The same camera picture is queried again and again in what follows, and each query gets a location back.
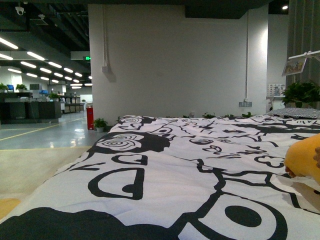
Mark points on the yellow plush toy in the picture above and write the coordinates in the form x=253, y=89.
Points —
x=302, y=159

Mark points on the black and white patterned blanket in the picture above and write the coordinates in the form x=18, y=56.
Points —
x=155, y=178

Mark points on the small potted plant on floor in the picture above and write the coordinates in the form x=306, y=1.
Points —
x=99, y=124

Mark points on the red fire extinguisher box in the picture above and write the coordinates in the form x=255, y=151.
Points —
x=90, y=118

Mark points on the striped grey pillow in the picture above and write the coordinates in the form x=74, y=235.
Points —
x=295, y=112

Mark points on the dark office counter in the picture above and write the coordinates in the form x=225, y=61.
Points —
x=22, y=108

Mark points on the large green potted plant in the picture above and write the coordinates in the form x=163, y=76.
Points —
x=302, y=94

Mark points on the white hanging picture frame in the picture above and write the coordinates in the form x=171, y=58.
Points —
x=295, y=64

